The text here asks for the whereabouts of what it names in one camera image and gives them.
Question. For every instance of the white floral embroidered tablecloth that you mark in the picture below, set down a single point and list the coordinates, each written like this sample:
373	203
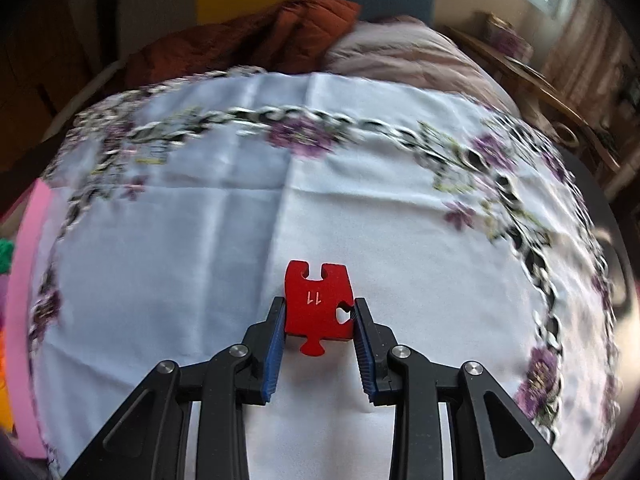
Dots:
350	185

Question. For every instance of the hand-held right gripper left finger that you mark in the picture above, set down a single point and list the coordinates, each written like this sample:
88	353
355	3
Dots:
274	355

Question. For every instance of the purple box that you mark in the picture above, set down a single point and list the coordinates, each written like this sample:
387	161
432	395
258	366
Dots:
507	40

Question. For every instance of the rust brown blanket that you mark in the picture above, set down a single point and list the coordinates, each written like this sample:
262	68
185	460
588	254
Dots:
280	30

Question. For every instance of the beige curtain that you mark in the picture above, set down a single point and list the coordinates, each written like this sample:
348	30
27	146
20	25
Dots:
585	45

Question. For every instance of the green plastic toy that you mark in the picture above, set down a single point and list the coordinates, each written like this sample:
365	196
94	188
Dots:
5	255

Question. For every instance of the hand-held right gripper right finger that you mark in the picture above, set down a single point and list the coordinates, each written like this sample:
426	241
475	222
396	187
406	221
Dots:
364	355

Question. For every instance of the wooden bedside table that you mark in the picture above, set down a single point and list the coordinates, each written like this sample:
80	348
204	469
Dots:
525	80

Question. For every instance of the grey pillow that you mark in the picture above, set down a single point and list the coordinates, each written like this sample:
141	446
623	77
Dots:
425	60

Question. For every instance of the pink rimmed white tray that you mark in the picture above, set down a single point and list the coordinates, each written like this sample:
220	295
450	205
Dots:
30	320

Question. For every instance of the wooden wardrobe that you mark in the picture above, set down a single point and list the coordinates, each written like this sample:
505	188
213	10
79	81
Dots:
40	60

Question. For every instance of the red puzzle piece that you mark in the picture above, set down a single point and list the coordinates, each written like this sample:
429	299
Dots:
315	305

